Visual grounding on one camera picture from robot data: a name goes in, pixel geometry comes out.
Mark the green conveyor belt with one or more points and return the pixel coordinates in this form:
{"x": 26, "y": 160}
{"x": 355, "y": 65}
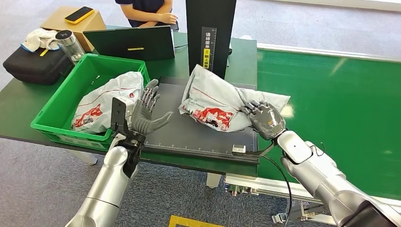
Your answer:
{"x": 344, "y": 109}

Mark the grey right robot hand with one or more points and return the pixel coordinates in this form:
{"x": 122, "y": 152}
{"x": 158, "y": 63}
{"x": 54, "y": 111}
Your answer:
{"x": 266, "y": 120}

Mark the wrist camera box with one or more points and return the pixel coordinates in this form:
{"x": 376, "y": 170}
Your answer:
{"x": 239, "y": 149}
{"x": 118, "y": 112}

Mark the yellow floor tape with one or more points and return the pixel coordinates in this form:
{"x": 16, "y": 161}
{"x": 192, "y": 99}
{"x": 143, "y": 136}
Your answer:
{"x": 184, "y": 221}

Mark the black laptop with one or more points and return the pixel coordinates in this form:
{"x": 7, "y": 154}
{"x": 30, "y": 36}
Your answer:
{"x": 125, "y": 39}

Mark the yellow sticker on laptop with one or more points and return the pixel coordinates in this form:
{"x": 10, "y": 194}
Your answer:
{"x": 135, "y": 49}

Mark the green plastic crate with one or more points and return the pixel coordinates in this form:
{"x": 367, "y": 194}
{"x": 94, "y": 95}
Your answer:
{"x": 62, "y": 106}

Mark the yellow tag on case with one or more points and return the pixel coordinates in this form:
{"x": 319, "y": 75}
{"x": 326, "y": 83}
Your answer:
{"x": 44, "y": 52}

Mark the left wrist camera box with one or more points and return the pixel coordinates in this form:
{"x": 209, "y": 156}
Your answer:
{"x": 118, "y": 112}

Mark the black zip case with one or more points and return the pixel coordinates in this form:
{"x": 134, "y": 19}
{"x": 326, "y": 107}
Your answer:
{"x": 33, "y": 66}

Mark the clear bottle black lid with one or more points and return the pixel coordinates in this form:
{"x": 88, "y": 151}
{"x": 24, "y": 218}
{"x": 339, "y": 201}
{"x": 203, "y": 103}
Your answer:
{"x": 70, "y": 46}

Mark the yellow smartphone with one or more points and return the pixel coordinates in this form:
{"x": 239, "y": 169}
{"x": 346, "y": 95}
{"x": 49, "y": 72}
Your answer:
{"x": 79, "y": 14}

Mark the grey mailer package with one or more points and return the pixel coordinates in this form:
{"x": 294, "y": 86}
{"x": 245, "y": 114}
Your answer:
{"x": 213, "y": 97}

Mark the person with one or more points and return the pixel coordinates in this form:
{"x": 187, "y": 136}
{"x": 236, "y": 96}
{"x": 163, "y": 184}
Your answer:
{"x": 141, "y": 9}

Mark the brown cardboard box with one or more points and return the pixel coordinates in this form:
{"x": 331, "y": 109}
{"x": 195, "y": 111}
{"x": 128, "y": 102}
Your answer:
{"x": 91, "y": 28}

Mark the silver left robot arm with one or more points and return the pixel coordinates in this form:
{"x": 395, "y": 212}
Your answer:
{"x": 106, "y": 188}

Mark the black inbound scanner machine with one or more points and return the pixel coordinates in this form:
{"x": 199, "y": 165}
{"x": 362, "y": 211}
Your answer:
{"x": 175, "y": 131}

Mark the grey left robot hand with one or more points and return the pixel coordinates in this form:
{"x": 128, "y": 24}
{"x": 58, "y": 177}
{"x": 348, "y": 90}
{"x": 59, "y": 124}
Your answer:
{"x": 141, "y": 119}

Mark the white red-printed mailer package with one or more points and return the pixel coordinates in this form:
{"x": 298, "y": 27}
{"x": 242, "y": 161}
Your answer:
{"x": 109, "y": 94}

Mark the white cloth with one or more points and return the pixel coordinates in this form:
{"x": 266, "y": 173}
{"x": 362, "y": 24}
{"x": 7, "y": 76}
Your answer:
{"x": 40, "y": 38}

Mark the black-yellow label on scanner column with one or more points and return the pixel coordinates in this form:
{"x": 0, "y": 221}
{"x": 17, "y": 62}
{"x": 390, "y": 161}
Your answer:
{"x": 209, "y": 47}

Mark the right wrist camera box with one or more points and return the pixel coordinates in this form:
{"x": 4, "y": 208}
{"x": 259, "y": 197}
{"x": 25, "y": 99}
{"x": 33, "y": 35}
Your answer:
{"x": 239, "y": 149}

